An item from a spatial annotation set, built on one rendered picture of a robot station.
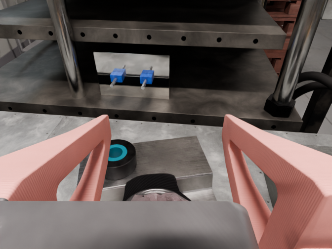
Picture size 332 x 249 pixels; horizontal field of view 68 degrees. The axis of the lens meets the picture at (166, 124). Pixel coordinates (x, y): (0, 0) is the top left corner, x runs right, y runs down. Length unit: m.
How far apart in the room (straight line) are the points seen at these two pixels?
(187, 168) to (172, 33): 0.49
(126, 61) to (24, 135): 0.41
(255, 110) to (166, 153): 0.49
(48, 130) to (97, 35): 0.35
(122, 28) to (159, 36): 0.13
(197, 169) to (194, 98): 0.50
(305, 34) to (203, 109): 0.38
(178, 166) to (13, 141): 0.53
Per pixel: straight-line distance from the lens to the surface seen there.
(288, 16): 2.73
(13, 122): 0.94
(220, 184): 0.63
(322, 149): 0.72
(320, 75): 0.92
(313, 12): 0.82
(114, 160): 0.47
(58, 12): 0.90
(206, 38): 0.85
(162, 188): 0.51
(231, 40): 0.86
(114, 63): 0.92
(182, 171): 0.49
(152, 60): 0.88
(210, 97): 0.97
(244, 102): 0.97
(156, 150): 0.53
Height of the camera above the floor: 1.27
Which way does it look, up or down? 37 degrees down
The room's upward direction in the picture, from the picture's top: straight up
